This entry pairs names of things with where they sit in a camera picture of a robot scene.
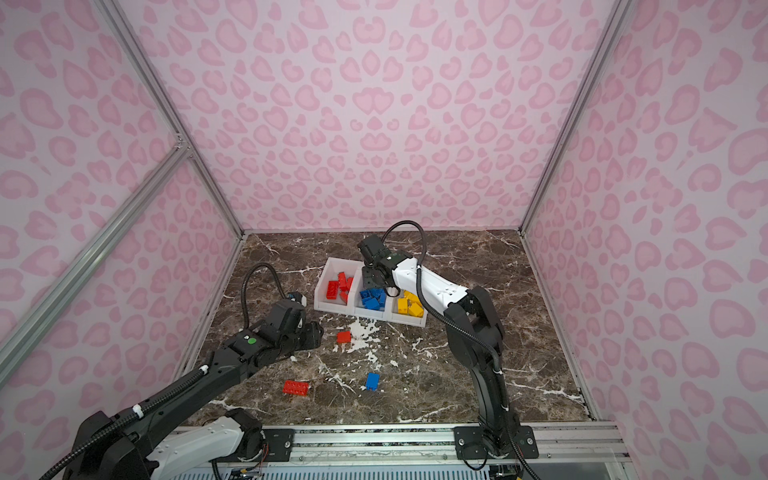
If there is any white bin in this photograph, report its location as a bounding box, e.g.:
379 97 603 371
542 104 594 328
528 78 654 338
314 257 363 315
384 289 427 328
348 262 393 321

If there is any diagonal aluminium frame bar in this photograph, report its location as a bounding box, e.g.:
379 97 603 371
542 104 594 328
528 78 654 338
1 141 189 385

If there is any white left bin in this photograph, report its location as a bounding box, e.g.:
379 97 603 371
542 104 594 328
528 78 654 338
314 257 363 315

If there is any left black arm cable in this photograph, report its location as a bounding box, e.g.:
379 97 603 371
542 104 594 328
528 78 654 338
240 262 288 331

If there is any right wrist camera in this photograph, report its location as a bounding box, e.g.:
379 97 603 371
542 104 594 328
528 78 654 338
358 235 391 266

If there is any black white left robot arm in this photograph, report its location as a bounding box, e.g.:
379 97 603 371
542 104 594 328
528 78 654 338
43 298 323 479

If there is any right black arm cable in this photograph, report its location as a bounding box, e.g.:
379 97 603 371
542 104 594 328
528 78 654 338
381 219 430 283

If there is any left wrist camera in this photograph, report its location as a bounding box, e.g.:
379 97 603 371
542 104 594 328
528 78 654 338
286 292 307 307

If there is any red lego brick front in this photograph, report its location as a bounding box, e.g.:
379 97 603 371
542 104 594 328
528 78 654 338
282 380 310 396

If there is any white middle bin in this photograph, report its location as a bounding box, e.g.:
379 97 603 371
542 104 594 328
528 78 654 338
348 262 393 321

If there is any small red lego brick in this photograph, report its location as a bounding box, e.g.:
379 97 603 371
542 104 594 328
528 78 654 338
336 331 352 344

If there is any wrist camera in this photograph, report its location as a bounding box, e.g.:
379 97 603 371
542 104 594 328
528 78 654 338
286 292 307 307
358 235 391 266

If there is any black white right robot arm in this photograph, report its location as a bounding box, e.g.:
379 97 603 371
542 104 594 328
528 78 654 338
363 254 526 458

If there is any white right bin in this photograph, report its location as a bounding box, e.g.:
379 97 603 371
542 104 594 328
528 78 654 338
384 289 427 328

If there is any yellow lego brick pair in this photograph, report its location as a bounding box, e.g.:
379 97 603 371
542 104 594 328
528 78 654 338
404 291 421 306

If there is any blue lego brick diagonal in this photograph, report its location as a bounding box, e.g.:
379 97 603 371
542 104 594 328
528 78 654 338
368 288 387 304

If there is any long red lego brick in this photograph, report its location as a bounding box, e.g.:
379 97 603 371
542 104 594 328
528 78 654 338
326 280 339 300

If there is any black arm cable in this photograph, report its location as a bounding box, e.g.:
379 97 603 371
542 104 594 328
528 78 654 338
240 262 288 331
381 219 430 283

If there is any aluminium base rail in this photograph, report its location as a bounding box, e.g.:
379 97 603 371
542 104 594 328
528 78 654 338
131 421 637 480

